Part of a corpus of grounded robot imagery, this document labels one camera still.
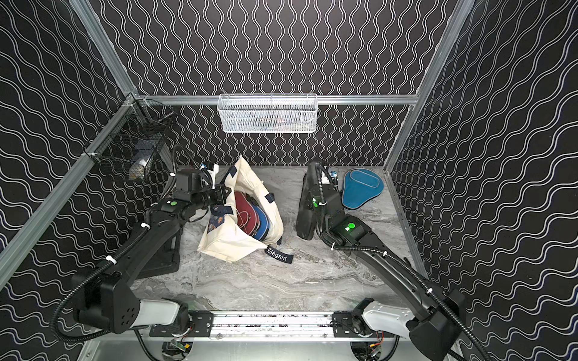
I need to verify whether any teal paddle case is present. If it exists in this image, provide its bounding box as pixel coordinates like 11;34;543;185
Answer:
342;168;385;210

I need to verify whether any blue paddle case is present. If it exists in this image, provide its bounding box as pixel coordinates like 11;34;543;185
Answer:
253;205;269;242

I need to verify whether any cream canvas tote bag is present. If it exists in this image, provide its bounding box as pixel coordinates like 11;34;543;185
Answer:
197;157;294;264

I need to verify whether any maroon paddle case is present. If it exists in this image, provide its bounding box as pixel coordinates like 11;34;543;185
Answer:
234;191;258;236

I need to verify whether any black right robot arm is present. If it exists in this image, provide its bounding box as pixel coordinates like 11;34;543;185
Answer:
296;171;491;360

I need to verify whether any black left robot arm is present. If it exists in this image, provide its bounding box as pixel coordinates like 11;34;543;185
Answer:
50;164;231;343

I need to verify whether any black box on table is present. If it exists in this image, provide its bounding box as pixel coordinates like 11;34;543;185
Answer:
136;230;183;280

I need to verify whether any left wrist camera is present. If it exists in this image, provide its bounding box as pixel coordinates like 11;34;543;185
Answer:
201;162;219;186

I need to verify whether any black wire basket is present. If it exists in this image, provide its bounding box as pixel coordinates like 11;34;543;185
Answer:
85;97;176;181

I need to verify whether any white wire mesh basket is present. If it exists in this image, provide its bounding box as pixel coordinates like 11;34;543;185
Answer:
217;93;319;133

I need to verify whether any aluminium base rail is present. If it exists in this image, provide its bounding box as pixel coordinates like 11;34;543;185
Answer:
148;305;417;342

